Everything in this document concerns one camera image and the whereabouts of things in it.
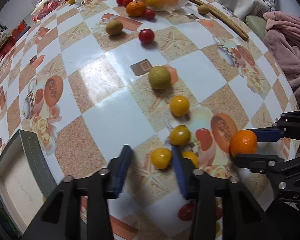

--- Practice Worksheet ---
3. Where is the orange mandarin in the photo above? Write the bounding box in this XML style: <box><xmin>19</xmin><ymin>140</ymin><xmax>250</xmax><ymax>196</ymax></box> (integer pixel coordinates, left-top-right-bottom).
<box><xmin>230</xmin><ymin>129</ymin><xmax>257</xmax><ymax>157</ymax></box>
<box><xmin>126</xmin><ymin>1</ymin><xmax>147</xmax><ymax>17</ymax></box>

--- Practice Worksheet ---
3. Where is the yellow cherry tomato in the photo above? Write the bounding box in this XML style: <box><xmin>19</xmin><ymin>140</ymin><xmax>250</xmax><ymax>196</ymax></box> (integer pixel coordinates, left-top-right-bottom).
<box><xmin>150</xmin><ymin>147</ymin><xmax>172</xmax><ymax>170</ymax></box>
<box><xmin>170</xmin><ymin>95</ymin><xmax>190</xmax><ymax>116</ymax></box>
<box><xmin>169</xmin><ymin>125</ymin><xmax>191</xmax><ymax>146</ymax></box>

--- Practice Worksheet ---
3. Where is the white shallow tray box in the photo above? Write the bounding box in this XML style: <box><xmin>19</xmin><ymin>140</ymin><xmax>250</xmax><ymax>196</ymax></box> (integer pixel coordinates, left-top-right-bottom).
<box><xmin>0</xmin><ymin>129</ymin><xmax>57</xmax><ymax>234</ymax></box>

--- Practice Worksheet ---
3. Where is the pink blanket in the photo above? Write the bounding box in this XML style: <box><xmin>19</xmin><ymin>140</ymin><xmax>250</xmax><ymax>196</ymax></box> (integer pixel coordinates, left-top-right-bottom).
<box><xmin>263</xmin><ymin>11</ymin><xmax>300</xmax><ymax>104</ymax></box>

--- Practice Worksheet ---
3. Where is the green kiwi fruit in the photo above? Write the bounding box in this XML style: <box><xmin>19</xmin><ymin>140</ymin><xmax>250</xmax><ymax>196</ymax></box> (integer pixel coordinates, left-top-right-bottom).
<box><xmin>106</xmin><ymin>20</ymin><xmax>123</xmax><ymax>36</ymax></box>
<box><xmin>148</xmin><ymin>66</ymin><xmax>171</xmax><ymax>90</ymax></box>

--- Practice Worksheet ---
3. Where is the wooden stick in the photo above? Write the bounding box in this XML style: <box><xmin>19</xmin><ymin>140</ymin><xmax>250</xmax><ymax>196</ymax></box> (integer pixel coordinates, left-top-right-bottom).
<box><xmin>190</xmin><ymin>0</ymin><xmax>249</xmax><ymax>40</ymax></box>

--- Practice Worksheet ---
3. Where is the red cherry tomato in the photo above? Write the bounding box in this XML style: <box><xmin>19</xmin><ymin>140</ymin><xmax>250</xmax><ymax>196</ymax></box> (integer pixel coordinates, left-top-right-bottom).
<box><xmin>138</xmin><ymin>29</ymin><xmax>155</xmax><ymax>43</ymax></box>

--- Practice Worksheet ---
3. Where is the orange mandarin by bowl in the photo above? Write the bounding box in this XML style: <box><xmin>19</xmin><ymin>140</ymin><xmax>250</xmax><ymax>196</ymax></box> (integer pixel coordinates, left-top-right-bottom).
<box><xmin>126</xmin><ymin>1</ymin><xmax>147</xmax><ymax>17</ymax></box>

